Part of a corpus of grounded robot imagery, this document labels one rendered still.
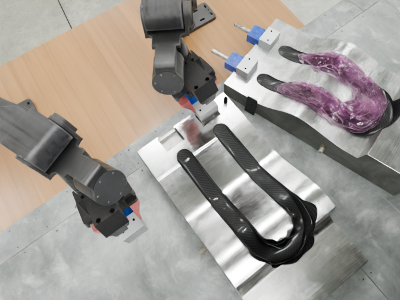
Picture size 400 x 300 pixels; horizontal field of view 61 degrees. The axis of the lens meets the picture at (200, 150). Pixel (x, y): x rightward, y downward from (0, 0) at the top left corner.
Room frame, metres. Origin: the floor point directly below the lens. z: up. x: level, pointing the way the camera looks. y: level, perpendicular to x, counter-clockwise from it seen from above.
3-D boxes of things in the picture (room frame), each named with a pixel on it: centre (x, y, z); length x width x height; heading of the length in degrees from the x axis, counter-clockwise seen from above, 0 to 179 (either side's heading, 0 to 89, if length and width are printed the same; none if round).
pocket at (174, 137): (0.33, 0.07, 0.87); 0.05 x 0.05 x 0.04; 28
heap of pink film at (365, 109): (0.39, -0.35, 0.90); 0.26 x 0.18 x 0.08; 45
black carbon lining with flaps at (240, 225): (0.17, -0.08, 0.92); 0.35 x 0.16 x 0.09; 28
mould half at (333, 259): (0.15, -0.08, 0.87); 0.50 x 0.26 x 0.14; 28
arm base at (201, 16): (0.74, -0.01, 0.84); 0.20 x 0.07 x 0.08; 114
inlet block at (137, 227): (0.17, 0.19, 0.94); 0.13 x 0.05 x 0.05; 28
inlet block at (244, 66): (0.54, -0.12, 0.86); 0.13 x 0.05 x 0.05; 45
